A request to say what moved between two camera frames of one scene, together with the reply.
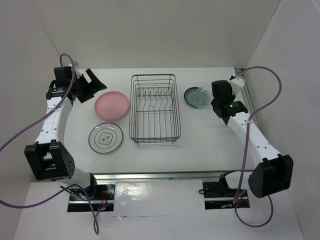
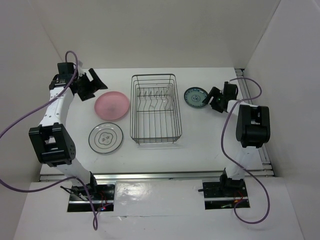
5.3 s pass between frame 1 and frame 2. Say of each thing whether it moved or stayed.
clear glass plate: moved
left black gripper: stayed
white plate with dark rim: stayed
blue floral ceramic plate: stayed
